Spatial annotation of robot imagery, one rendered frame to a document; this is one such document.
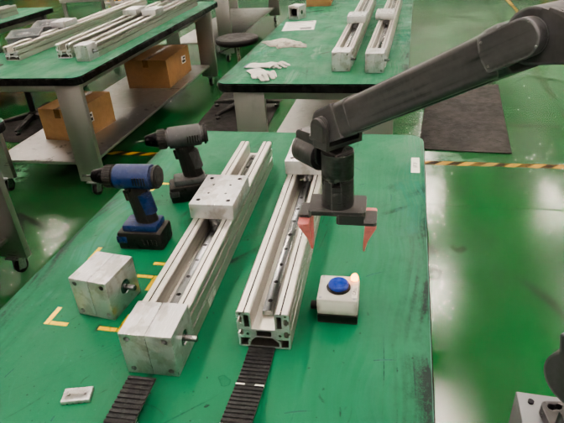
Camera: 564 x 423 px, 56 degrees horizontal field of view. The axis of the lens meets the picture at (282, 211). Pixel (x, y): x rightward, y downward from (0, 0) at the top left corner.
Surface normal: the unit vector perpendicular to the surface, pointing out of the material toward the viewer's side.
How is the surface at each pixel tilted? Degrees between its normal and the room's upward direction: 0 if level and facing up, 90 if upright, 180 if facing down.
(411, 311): 0
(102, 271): 0
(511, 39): 88
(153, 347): 90
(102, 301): 90
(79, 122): 90
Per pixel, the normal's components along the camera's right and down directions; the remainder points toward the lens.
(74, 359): -0.07, -0.87
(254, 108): -0.22, 0.50
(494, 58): -0.82, 0.31
